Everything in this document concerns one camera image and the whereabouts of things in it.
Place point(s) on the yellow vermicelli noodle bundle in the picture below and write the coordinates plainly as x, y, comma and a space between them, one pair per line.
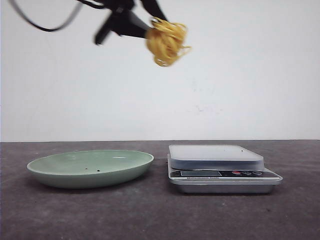
166, 41

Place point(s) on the light green round plate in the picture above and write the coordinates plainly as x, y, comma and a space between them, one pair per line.
90, 169

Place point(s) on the silver digital kitchen scale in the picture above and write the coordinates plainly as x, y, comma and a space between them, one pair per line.
219, 169

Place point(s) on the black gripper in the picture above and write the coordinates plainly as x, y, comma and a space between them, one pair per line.
124, 22

